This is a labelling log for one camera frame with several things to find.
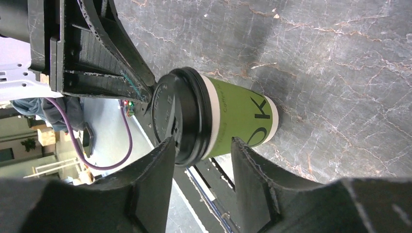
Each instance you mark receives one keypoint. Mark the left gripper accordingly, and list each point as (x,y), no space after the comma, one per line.
(80,48)

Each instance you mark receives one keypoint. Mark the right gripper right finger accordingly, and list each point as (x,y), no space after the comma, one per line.
(273,200)

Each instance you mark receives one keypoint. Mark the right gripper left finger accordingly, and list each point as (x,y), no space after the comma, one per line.
(134,199)

